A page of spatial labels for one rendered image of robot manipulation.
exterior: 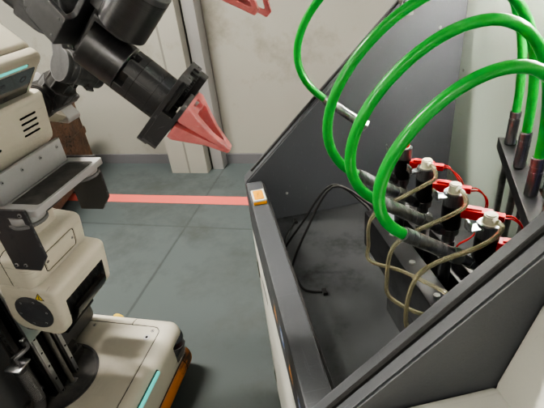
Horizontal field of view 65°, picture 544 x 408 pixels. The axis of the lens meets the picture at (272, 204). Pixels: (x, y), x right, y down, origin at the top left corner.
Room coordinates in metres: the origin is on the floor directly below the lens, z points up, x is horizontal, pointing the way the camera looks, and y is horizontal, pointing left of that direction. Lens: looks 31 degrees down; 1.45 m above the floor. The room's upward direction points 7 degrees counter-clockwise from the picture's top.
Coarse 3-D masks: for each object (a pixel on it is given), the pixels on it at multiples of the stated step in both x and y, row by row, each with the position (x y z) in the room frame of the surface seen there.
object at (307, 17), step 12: (312, 12) 0.78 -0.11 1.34; (300, 24) 0.79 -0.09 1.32; (300, 36) 0.79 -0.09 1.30; (516, 36) 0.68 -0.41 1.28; (300, 48) 0.79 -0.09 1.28; (300, 60) 0.79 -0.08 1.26; (300, 72) 0.79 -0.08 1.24; (312, 84) 0.79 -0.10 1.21; (516, 84) 0.67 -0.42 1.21; (324, 96) 0.78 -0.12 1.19; (516, 96) 0.67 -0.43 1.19; (516, 108) 0.67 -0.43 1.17
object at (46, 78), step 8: (48, 72) 1.11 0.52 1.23; (40, 80) 1.09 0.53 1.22; (48, 80) 1.08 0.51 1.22; (48, 88) 1.07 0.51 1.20; (56, 88) 1.08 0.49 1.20; (64, 88) 1.08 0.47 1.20; (72, 88) 1.09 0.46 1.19; (56, 96) 1.07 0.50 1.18; (64, 96) 1.08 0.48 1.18; (72, 96) 1.11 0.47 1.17; (56, 104) 1.08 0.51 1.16; (64, 104) 1.10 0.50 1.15; (56, 112) 1.08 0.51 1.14
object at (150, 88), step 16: (128, 64) 0.50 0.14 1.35; (144, 64) 0.51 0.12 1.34; (192, 64) 0.53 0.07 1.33; (128, 80) 0.49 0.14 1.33; (144, 80) 0.49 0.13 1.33; (160, 80) 0.50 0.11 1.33; (176, 80) 0.52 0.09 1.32; (192, 80) 0.49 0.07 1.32; (128, 96) 0.50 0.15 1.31; (144, 96) 0.49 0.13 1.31; (160, 96) 0.49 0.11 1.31; (176, 96) 0.49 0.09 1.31; (144, 112) 0.50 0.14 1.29; (160, 112) 0.48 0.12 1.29; (144, 128) 0.49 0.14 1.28
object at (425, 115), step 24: (480, 72) 0.41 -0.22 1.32; (504, 72) 0.41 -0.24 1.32; (528, 72) 0.41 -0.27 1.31; (456, 96) 0.40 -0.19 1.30; (408, 144) 0.40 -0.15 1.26; (384, 168) 0.39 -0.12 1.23; (384, 192) 0.39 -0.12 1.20; (384, 216) 0.39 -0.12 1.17; (408, 240) 0.39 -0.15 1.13; (432, 240) 0.40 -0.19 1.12
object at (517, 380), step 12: (540, 312) 0.30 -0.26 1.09; (540, 324) 0.29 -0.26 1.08; (528, 336) 0.30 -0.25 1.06; (540, 336) 0.29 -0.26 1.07; (528, 348) 0.29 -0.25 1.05; (540, 348) 0.28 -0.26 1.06; (516, 360) 0.29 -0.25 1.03; (528, 360) 0.28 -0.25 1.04; (540, 360) 0.27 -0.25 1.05; (504, 372) 0.30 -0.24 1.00; (516, 372) 0.29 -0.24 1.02; (528, 372) 0.28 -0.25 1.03; (540, 372) 0.27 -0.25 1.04; (504, 384) 0.29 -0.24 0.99; (516, 384) 0.28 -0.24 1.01; (528, 384) 0.27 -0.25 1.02; (540, 384) 0.26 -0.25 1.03; (504, 396) 0.28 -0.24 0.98; (516, 396) 0.27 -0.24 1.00; (528, 396) 0.26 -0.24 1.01; (540, 396) 0.25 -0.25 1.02
